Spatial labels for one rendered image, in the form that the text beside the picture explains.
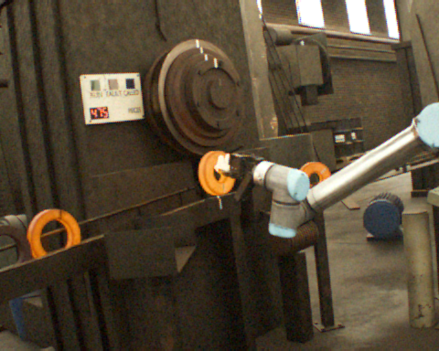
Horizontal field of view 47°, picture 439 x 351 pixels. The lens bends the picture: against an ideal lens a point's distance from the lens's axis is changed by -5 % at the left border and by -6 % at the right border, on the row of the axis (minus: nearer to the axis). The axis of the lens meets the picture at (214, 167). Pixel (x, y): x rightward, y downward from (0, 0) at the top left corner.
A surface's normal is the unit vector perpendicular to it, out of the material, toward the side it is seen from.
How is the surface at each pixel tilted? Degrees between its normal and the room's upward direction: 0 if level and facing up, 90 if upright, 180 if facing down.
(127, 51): 90
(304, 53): 92
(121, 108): 90
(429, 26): 90
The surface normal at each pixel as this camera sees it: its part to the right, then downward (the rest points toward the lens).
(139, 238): -0.18, 0.07
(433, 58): -0.85, 0.15
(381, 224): -0.42, 0.11
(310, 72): 0.62, -0.01
